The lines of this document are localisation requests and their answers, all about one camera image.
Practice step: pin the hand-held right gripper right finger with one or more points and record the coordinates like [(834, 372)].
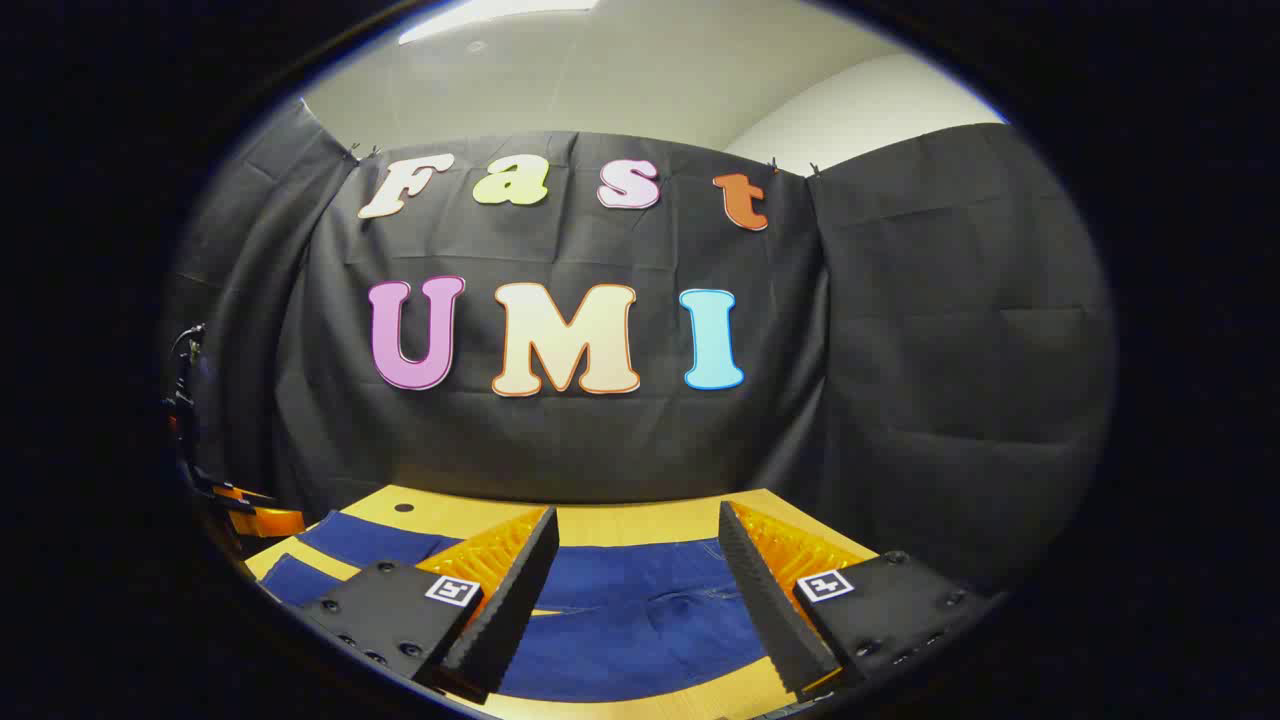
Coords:
[(765, 610)]

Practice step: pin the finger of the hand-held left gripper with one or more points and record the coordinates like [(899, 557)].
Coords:
[(270, 522), (245, 493)]

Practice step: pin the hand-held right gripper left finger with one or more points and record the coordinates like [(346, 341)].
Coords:
[(510, 610)]

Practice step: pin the blue jeans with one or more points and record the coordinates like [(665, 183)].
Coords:
[(640, 620)]

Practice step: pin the black backdrop cloth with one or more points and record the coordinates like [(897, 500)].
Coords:
[(900, 350)]

